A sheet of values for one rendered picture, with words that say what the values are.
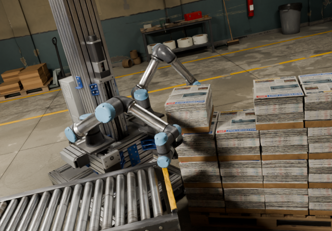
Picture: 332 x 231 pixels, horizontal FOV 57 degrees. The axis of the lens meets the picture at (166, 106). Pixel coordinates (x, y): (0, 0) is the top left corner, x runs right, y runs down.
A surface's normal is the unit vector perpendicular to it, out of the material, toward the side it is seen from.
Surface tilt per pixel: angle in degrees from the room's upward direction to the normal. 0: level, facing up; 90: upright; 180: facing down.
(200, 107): 90
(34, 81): 89
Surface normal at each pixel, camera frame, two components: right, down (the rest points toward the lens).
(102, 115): -0.42, 0.36
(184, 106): -0.22, 0.40
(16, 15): 0.13, 0.34
